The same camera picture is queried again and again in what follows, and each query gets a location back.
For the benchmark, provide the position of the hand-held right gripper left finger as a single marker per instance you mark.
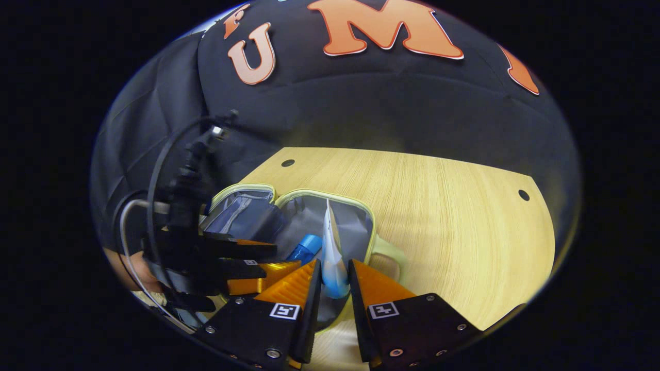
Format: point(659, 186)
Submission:
point(309, 319)

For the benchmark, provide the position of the white and blue tube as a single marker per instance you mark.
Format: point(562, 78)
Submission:
point(332, 257)

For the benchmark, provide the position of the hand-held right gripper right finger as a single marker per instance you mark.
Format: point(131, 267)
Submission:
point(360, 319)

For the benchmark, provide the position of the blue cap clear bottle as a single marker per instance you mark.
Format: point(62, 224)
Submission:
point(307, 247)

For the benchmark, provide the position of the black backdrop cloth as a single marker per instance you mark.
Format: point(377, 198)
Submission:
point(361, 103)

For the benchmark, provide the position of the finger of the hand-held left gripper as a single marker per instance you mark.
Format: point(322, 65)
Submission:
point(240, 269)
point(242, 250)

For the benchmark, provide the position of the pale yellow suitcase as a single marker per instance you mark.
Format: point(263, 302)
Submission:
point(350, 221)

